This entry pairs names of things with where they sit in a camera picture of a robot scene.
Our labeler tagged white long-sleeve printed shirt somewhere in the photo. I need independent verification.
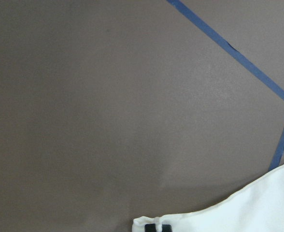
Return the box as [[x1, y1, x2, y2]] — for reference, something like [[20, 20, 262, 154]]
[[132, 165, 284, 232]]

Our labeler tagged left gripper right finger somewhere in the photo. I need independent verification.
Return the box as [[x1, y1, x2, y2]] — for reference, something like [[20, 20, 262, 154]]
[[162, 224, 171, 232]]

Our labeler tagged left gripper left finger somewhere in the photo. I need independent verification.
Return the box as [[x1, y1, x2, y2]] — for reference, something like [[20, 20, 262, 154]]
[[144, 224, 156, 232]]

